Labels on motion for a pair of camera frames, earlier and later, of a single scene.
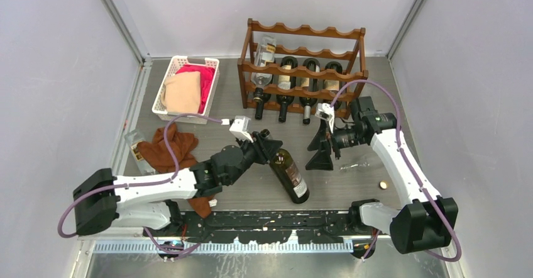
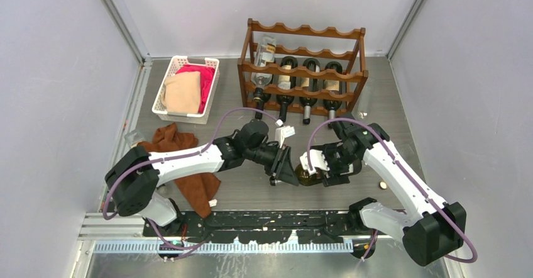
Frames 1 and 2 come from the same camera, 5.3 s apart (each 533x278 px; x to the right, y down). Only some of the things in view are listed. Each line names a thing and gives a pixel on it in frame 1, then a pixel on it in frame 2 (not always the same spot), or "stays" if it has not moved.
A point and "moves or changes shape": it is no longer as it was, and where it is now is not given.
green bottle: [288, 173] moves or changes shape
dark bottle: [334, 85] stays
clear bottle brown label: [264, 54] stays
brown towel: [154, 152] stays
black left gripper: [264, 149] to [281, 168]
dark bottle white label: [286, 81] stays
